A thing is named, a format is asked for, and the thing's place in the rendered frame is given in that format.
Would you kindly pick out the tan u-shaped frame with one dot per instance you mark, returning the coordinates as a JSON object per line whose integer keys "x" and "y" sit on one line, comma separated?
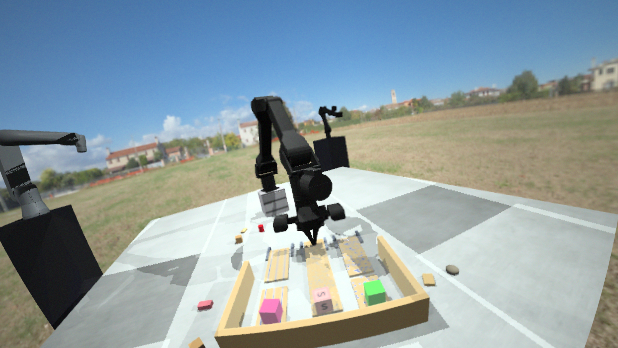
{"x": 321, "y": 295}

